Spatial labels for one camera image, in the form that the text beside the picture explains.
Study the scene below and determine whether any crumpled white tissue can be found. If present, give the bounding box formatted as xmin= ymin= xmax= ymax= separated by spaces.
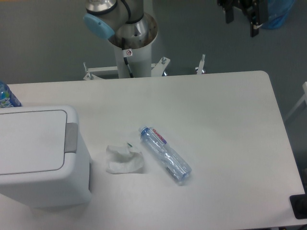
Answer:
xmin=106 ymin=142 xmax=145 ymax=174

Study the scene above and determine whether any black device at table edge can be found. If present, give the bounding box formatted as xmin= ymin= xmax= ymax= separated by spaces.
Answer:
xmin=290 ymin=194 xmax=307 ymax=219

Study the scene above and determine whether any blue plastic bag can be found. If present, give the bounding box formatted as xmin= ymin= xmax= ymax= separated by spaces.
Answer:
xmin=261 ymin=0 xmax=295 ymax=30

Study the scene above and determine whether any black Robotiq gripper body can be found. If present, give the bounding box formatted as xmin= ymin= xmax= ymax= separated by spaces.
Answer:
xmin=217 ymin=0 xmax=268 ymax=24

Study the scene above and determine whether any white push-lid trash can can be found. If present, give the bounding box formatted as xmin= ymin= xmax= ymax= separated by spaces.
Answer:
xmin=0 ymin=105 xmax=92 ymax=208

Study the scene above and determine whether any clear empty plastic bottle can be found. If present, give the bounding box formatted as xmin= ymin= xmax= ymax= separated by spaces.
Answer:
xmin=139 ymin=126 xmax=192 ymax=184

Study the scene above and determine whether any blue labelled bottle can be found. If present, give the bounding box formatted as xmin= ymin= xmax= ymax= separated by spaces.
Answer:
xmin=0 ymin=81 xmax=22 ymax=108

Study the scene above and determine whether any white furniture frame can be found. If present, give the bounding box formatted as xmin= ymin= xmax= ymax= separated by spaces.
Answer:
xmin=284 ymin=82 xmax=307 ymax=124

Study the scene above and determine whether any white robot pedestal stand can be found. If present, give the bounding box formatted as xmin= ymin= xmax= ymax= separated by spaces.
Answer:
xmin=83 ymin=11 xmax=207 ymax=81

